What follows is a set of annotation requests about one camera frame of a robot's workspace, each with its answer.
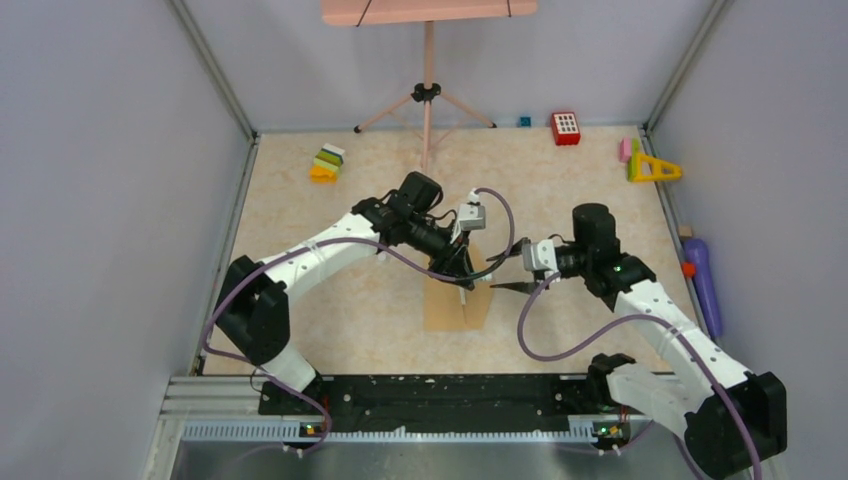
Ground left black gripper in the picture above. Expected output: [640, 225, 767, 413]
[405, 213, 475, 290]

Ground brown kraft envelope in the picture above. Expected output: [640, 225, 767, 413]
[423, 275, 494, 333]

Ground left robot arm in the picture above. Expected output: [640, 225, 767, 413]
[213, 172, 486, 414]

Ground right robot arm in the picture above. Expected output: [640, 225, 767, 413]
[505, 203, 788, 479]

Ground red window toy block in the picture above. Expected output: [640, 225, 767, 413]
[550, 111, 582, 146]

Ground pink toy block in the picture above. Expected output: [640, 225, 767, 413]
[619, 137, 633, 163]

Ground small wooden block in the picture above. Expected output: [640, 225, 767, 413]
[677, 225, 694, 241]

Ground green toy block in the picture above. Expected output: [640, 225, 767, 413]
[630, 138, 642, 156]

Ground yellow triangle toy block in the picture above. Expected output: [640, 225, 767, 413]
[627, 152, 683, 183]

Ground stacked colourful toy blocks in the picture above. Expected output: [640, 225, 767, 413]
[309, 143, 345, 183]

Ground purple toy bottle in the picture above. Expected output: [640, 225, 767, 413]
[682, 238, 724, 338]

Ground pink tripod stand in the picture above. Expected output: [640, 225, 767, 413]
[353, 21, 497, 173]

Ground pink board on tripod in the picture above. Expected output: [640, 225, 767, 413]
[319, 0, 538, 27]

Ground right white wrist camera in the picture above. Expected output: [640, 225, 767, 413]
[521, 239, 559, 274]

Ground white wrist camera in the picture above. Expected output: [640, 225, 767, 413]
[521, 239, 559, 274]
[451, 190, 486, 242]

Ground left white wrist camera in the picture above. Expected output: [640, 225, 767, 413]
[451, 190, 486, 242]

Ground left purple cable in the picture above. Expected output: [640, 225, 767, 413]
[198, 186, 518, 399]

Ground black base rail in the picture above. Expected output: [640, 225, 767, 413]
[255, 373, 634, 441]

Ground white toothed cable duct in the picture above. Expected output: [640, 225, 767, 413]
[181, 420, 597, 443]

